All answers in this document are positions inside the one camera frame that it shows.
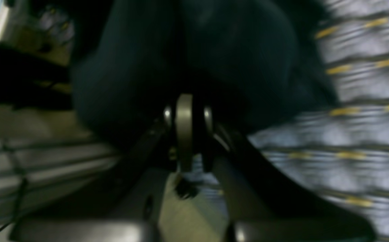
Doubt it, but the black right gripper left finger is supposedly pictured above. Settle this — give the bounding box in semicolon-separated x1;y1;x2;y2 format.
9;93;193;242

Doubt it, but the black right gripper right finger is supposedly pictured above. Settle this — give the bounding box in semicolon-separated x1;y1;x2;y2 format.
194;106;376;242

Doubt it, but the black T-shirt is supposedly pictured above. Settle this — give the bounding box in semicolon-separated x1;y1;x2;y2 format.
69;0;338;150

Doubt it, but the fan patterned table cloth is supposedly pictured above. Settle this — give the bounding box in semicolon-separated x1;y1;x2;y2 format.
188;0;389;242

